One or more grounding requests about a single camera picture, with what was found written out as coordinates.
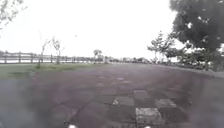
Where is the distant tree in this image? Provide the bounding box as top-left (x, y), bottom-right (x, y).
top-left (92, 49), bottom-right (104, 63)

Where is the grey red checkered paving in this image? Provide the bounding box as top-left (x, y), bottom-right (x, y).
top-left (0, 63), bottom-right (224, 128)

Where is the slender tree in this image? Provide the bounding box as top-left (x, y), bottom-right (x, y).
top-left (147, 30), bottom-right (176, 64)

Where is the small bare tree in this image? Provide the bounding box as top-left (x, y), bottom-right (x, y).
top-left (35, 38), bottom-right (51, 69)
top-left (50, 37), bottom-right (64, 65)

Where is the row of bushes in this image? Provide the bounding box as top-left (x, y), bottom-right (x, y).
top-left (164, 48), bottom-right (224, 72)

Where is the grass strip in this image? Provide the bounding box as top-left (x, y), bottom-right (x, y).
top-left (0, 62), bottom-right (108, 80)

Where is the large dark tree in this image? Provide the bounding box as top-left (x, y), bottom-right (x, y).
top-left (168, 0), bottom-right (224, 71)

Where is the tree with thin branches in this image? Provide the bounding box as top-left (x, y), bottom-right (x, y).
top-left (0, 0), bottom-right (26, 29)

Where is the wooden rail fence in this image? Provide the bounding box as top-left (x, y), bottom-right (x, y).
top-left (0, 50), bottom-right (101, 65)

